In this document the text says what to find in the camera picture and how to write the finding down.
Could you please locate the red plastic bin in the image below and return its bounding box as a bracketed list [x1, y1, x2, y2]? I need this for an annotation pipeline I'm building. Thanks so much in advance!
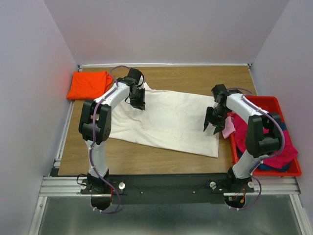
[230, 96, 302, 177]

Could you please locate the magenta t-shirt in bin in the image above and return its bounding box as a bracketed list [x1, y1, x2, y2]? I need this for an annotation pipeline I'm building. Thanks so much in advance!
[232, 112, 298, 169]

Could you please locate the aluminium extrusion rail frame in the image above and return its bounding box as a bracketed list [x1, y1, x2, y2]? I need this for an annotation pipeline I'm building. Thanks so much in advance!
[30, 65, 313, 235]

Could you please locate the navy blue t-shirt in bin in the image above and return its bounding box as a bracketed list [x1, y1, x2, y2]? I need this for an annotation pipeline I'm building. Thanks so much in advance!
[238, 122, 291, 172]

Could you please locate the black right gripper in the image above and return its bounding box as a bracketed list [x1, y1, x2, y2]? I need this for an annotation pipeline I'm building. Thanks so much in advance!
[202, 105, 229, 134]

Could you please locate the folded orange t-shirt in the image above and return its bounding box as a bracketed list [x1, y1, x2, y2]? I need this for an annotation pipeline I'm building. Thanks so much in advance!
[67, 71, 113, 100]

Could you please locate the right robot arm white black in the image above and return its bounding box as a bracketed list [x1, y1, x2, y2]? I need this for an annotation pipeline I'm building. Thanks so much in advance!
[204, 84, 286, 192]

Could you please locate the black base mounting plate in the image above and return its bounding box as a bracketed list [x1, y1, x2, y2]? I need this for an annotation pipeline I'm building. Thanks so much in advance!
[78, 173, 254, 212]

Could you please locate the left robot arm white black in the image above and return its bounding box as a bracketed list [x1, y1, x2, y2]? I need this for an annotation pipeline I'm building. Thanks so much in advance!
[79, 68, 145, 193]

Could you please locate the light pink t-shirt in bin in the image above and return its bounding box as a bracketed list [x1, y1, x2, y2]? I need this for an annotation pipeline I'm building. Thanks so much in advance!
[222, 117, 236, 139]

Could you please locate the white t-shirt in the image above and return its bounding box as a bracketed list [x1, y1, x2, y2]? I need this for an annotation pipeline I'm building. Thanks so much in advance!
[110, 85, 219, 158]

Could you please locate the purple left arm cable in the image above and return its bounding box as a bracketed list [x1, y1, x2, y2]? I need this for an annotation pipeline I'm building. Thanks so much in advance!
[88, 65, 122, 214]

